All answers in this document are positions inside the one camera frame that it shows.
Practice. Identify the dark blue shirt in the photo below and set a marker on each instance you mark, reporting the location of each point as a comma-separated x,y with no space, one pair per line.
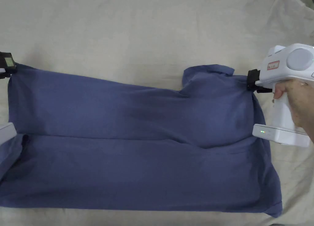
127,167

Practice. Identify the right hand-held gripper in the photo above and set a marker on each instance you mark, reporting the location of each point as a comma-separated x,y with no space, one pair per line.
277,68

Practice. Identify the bed with beige sheet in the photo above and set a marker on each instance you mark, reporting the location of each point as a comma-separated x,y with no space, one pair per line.
122,27

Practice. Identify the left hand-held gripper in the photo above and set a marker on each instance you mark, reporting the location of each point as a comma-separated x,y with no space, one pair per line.
6,135

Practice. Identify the person's right hand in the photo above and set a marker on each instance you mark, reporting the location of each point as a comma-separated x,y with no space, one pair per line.
301,103

